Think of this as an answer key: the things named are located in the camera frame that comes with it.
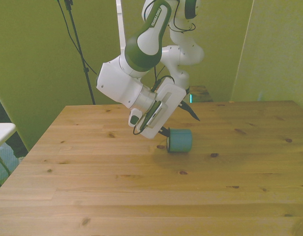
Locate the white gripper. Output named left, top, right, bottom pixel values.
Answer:
left=139, top=77, right=201, bottom=139

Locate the blue mug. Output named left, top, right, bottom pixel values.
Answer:
left=166, top=127, right=193, bottom=153

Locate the black tripod stand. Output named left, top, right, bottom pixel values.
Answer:
left=64, top=0, right=96, bottom=105

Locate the white side table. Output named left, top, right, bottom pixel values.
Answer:
left=0, top=122, right=17, bottom=187

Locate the flat wrist camera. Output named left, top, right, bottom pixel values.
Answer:
left=138, top=100, right=167, bottom=131

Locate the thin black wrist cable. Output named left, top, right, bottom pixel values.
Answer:
left=132, top=0, right=197, bottom=136

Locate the white upright post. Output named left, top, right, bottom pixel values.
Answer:
left=116, top=0, right=128, bottom=57

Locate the long black cable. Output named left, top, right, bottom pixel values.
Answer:
left=57, top=0, right=98, bottom=75

